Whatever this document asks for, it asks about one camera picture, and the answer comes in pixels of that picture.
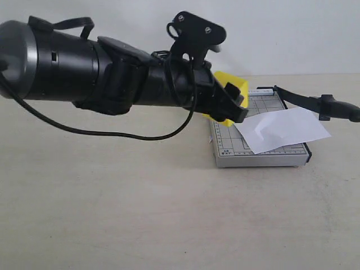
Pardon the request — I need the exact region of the yellow foam cube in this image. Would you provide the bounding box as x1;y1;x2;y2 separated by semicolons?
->
203;71;249;127

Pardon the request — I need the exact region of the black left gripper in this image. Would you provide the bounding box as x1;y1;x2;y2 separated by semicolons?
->
137;51;244;114

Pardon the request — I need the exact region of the grey paper cutter base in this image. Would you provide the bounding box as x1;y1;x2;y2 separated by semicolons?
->
209;86;313;169

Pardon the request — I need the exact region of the black camera cable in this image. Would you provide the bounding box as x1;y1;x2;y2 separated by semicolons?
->
0;55;197;141

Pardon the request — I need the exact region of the white paper sheet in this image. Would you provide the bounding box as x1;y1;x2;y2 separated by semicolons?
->
234;107;331;154

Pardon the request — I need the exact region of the black cutter blade arm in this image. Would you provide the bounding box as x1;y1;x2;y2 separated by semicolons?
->
273;85;359;123

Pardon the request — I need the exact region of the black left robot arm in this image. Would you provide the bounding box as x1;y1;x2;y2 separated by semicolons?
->
1;11;248;123

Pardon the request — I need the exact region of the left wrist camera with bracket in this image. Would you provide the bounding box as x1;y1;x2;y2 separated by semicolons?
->
166;11;227;69

